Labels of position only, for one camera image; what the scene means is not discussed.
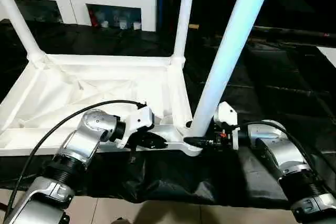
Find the white plastic table top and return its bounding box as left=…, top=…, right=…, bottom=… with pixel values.
left=0, top=52, right=204, bottom=157

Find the white plastic table leg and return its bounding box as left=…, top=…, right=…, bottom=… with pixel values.
left=0, top=0, right=47, bottom=65
left=190, top=0, right=277, bottom=138
left=172, top=0, right=197, bottom=65

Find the black plastic mat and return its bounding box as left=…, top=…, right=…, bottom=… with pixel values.
left=0, top=19, right=336, bottom=209

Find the white flat board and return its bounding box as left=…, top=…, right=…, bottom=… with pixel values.
left=318, top=46, right=336, bottom=67

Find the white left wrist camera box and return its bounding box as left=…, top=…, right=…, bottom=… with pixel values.
left=117, top=104, right=155, bottom=148

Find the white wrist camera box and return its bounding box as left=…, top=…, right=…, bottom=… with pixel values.
left=213, top=101, right=239, bottom=148
left=117, top=104, right=155, bottom=148

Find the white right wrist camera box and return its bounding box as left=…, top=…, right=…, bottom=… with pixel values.
left=213, top=101, right=239, bottom=148

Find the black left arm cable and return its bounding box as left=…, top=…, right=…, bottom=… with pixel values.
left=3, top=100, right=148, bottom=219

